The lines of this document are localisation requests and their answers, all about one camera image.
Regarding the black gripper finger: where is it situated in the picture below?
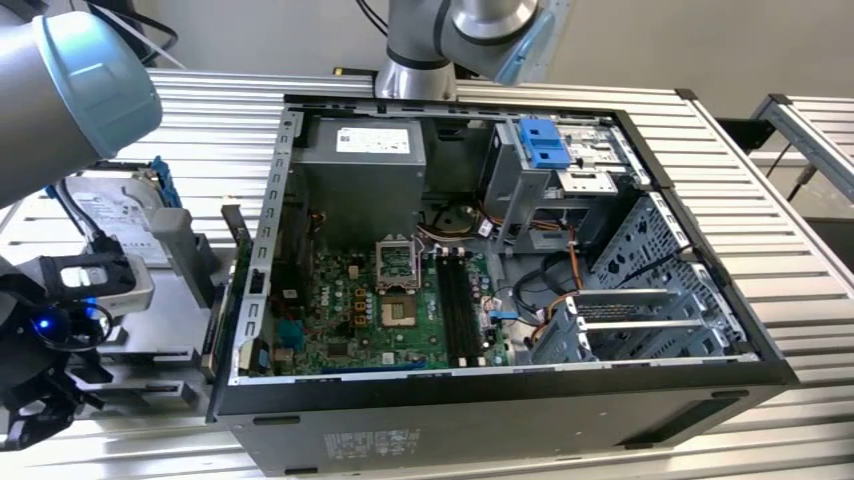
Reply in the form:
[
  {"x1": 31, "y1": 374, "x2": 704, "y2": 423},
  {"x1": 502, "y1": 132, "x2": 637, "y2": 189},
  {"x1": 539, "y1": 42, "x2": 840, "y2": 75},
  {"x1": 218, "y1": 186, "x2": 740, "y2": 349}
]
[
  {"x1": 0, "y1": 388, "x2": 78, "y2": 452},
  {"x1": 63, "y1": 360, "x2": 115, "y2": 410}
]

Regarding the black RAM slot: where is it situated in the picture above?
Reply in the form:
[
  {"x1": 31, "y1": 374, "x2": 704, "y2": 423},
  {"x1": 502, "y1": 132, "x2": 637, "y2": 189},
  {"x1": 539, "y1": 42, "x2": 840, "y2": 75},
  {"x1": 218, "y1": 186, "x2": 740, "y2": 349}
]
[
  {"x1": 435, "y1": 248, "x2": 466, "y2": 370},
  {"x1": 451, "y1": 248, "x2": 481, "y2": 370},
  {"x1": 458, "y1": 248, "x2": 490, "y2": 370},
  {"x1": 443, "y1": 248, "x2": 473, "y2": 370}
]

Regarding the grey parts rack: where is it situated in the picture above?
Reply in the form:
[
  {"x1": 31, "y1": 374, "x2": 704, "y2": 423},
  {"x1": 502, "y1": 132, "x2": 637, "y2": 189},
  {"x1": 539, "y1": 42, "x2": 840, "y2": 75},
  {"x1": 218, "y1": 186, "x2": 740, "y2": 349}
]
[{"x1": 63, "y1": 207, "x2": 259, "y2": 422}]

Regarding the hard disk with blue carrier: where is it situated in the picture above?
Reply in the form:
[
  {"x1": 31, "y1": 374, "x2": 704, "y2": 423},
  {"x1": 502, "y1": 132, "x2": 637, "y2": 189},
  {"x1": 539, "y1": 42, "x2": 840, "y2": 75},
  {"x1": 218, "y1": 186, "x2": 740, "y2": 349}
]
[{"x1": 44, "y1": 154, "x2": 186, "y2": 272}]

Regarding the teal port connector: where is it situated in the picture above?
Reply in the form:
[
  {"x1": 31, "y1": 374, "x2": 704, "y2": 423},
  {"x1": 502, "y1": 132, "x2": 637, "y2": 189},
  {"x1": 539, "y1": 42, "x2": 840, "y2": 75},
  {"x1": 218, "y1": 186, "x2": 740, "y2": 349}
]
[{"x1": 277, "y1": 319, "x2": 307, "y2": 349}]

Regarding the green graphics card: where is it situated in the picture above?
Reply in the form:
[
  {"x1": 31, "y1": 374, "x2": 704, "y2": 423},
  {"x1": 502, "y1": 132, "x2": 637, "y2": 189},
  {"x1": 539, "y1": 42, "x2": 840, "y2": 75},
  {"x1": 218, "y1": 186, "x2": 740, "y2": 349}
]
[{"x1": 203, "y1": 199, "x2": 261, "y2": 384}]

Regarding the green Dell motherboard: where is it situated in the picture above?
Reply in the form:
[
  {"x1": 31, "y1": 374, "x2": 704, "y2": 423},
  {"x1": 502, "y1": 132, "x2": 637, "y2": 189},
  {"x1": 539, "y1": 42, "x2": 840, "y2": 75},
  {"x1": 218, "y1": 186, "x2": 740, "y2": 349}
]
[{"x1": 270, "y1": 244, "x2": 515, "y2": 377}]

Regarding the metal socket cover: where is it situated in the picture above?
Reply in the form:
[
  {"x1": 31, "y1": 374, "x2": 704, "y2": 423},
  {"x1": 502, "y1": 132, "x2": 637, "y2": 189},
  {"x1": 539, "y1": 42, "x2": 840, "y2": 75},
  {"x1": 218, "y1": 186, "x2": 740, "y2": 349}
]
[{"x1": 374, "y1": 239, "x2": 423, "y2": 295}]

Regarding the CPU socket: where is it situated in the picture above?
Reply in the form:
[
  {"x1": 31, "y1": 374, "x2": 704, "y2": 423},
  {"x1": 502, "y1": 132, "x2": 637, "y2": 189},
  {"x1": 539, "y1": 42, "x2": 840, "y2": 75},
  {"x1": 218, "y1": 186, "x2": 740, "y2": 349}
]
[{"x1": 379, "y1": 292, "x2": 435, "y2": 330}]

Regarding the grey power supply unit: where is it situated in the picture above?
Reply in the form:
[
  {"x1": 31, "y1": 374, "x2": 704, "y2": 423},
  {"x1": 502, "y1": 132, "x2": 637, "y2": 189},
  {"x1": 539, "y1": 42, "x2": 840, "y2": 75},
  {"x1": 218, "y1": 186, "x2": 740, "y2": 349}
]
[{"x1": 293, "y1": 117, "x2": 429, "y2": 242}]

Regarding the black open PC case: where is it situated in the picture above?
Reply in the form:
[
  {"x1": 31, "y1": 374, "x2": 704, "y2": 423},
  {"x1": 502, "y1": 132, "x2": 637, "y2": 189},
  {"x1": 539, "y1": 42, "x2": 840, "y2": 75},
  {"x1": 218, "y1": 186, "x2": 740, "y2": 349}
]
[{"x1": 205, "y1": 92, "x2": 801, "y2": 479}]

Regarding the silver metal disk bay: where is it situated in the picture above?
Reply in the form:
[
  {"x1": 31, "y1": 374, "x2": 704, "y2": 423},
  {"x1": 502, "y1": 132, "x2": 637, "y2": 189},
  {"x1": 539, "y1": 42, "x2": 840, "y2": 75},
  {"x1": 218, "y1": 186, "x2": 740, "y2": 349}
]
[{"x1": 483, "y1": 119, "x2": 637, "y2": 252}]

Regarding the silver metal drive cage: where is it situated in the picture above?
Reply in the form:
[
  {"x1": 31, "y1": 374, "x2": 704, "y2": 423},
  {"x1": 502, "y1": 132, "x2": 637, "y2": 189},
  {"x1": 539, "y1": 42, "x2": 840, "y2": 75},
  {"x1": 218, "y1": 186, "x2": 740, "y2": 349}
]
[{"x1": 531, "y1": 287, "x2": 744, "y2": 365}]

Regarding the aluminium slatted side table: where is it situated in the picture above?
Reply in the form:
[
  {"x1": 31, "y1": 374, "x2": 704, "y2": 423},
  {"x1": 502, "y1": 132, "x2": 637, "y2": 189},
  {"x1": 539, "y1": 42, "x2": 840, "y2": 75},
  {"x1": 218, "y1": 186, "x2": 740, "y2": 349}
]
[{"x1": 753, "y1": 92, "x2": 854, "y2": 207}]

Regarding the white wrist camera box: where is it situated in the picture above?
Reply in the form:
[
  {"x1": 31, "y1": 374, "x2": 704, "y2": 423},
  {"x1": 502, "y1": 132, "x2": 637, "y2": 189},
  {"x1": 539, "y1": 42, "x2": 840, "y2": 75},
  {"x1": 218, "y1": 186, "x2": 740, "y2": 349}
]
[{"x1": 38, "y1": 253, "x2": 158, "y2": 321}]

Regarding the black camera cable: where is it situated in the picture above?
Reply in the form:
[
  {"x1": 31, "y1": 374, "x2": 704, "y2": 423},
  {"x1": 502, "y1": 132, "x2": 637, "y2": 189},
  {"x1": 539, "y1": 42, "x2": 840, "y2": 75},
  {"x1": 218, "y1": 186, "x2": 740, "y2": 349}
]
[{"x1": 56, "y1": 175, "x2": 130, "y2": 262}]

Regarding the wire locking lever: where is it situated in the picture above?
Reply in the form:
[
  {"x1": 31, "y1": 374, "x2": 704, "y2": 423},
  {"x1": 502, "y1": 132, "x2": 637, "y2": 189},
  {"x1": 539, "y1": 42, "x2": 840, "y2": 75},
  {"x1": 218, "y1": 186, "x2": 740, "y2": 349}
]
[{"x1": 414, "y1": 237, "x2": 431, "y2": 294}]

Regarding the black round cable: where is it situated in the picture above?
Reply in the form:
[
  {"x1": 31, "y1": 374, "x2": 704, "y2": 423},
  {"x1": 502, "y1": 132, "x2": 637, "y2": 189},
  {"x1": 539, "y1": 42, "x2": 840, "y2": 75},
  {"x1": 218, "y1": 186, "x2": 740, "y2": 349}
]
[{"x1": 514, "y1": 249, "x2": 582, "y2": 327}]

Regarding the orange striped wire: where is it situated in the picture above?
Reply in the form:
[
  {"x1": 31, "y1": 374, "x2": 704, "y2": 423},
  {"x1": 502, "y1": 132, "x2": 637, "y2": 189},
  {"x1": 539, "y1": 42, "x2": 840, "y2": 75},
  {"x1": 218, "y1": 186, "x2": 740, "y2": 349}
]
[{"x1": 525, "y1": 224, "x2": 589, "y2": 349}]

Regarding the blue plastic drive bracket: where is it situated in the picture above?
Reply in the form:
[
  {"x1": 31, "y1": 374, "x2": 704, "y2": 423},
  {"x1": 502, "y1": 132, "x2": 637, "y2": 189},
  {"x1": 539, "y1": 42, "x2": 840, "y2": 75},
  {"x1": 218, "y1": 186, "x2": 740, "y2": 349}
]
[{"x1": 518, "y1": 117, "x2": 570, "y2": 171}]

